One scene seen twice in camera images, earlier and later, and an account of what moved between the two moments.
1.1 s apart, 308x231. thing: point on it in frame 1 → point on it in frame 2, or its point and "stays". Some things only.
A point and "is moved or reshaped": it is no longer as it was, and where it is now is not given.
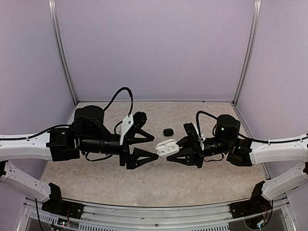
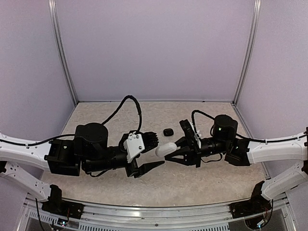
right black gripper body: x=198 y=157 stays
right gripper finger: x=185 y=157 stays
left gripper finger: x=139 y=157 → x=144 y=168
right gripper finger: x=184 y=143 stays
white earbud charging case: x=167 y=147 is moved or reshaped
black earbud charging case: x=168 y=132 stays
